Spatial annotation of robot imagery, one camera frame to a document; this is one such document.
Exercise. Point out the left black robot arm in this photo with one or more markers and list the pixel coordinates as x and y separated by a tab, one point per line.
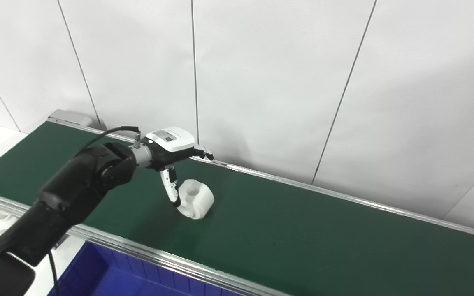
64	197

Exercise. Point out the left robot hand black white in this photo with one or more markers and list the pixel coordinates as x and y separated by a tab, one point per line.
171	142

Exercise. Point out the blue plastic bin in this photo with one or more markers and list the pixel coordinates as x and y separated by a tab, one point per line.
97	275

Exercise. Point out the green conveyor belt aluminium frame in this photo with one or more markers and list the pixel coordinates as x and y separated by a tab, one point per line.
303	230

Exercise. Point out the white round plastic part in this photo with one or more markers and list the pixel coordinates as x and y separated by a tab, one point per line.
199	199

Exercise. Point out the grey conveyor end housing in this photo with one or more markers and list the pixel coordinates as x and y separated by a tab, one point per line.
70	117

